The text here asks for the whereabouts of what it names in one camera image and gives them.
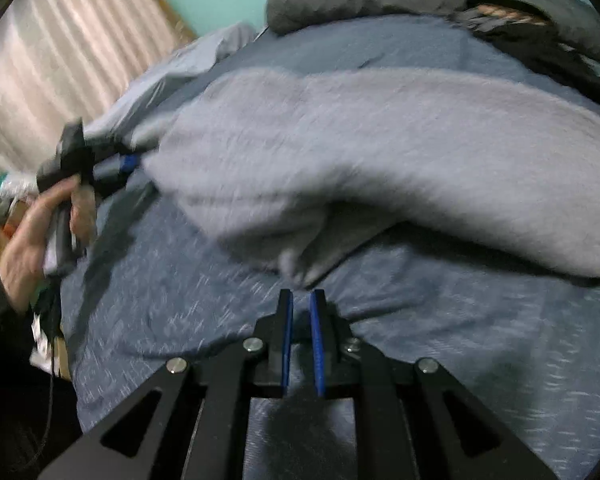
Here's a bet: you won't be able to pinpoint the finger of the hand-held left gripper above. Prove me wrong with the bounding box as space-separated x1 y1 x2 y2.
93 153 141 192

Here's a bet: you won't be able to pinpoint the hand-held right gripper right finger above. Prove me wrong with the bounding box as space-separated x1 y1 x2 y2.
309 288 562 480

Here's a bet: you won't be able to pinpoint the grey fleece pants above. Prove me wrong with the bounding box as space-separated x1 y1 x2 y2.
139 66 600 285

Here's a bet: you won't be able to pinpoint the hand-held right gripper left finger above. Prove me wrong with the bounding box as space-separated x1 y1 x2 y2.
37 289 295 480

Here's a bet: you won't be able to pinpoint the blue bed blanket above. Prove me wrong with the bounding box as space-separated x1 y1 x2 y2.
59 14 600 480

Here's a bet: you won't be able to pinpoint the pink striped curtain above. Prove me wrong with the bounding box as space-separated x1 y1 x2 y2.
0 0 197 177

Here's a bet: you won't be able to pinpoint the black garment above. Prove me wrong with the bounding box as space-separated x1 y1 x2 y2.
449 7 600 112

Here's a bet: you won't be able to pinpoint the light blue sheet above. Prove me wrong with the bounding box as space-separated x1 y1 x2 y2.
82 22 259 147

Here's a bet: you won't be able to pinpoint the person's left hand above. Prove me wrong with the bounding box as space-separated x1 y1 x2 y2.
0 177 99 312

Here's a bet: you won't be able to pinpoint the leopard print cloth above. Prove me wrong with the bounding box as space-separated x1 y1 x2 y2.
472 4 547 26

